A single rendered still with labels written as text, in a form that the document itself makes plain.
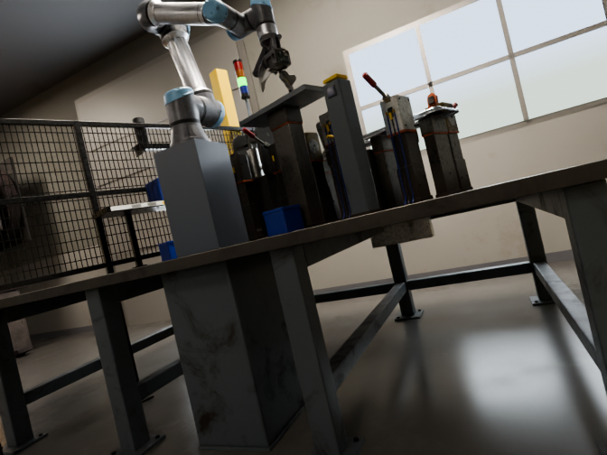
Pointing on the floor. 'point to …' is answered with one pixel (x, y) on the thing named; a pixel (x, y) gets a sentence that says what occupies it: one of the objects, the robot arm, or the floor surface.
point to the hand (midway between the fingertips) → (277, 94)
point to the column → (235, 352)
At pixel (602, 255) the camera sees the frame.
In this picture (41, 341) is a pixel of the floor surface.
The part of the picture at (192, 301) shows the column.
